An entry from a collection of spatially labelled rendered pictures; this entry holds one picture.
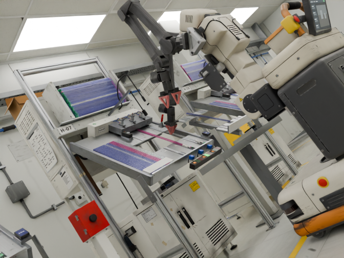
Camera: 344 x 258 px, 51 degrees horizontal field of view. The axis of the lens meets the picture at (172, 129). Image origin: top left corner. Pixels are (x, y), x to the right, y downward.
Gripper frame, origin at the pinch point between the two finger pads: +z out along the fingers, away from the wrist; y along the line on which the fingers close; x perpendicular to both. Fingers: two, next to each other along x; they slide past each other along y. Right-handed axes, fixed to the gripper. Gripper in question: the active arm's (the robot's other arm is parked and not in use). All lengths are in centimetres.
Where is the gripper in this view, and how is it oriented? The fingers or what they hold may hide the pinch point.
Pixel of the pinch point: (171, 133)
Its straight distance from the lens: 262.9
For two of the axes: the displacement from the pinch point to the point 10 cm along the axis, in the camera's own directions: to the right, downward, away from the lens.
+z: 0.3, 9.5, 3.0
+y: -6.0, 2.6, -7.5
